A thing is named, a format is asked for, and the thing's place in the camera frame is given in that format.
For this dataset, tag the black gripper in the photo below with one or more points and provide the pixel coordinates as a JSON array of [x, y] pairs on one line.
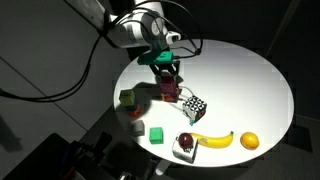
[[165, 67]]

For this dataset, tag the pink building block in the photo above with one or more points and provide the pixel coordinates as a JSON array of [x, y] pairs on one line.
[[168, 85]]

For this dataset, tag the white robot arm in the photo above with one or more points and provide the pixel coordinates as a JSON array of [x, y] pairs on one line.
[[133, 31]]

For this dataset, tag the orange dice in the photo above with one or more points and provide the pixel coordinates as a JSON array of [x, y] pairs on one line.
[[170, 97]]

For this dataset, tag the lime green building block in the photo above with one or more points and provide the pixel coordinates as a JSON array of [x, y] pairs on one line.
[[127, 97]]

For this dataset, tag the orange building block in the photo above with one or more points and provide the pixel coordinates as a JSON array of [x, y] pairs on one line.
[[135, 113]]

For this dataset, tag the grey building block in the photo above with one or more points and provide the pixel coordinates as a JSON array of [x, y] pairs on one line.
[[137, 127]]

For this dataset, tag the black white patterned cube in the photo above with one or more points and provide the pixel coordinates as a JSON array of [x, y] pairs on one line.
[[195, 110]]

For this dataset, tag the white black printed cube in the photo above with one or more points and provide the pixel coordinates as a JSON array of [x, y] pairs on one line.
[[185, 154]]

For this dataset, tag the yellow banana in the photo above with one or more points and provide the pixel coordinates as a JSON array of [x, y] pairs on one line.
[[215, 142]]

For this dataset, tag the white table leg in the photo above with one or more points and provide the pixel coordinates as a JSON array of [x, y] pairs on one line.
[[160, 168]]

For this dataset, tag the yellow lemon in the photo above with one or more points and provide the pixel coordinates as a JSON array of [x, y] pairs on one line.
[[249, 140]]

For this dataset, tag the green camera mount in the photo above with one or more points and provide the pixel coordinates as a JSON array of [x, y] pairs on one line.
[[156, 58]]

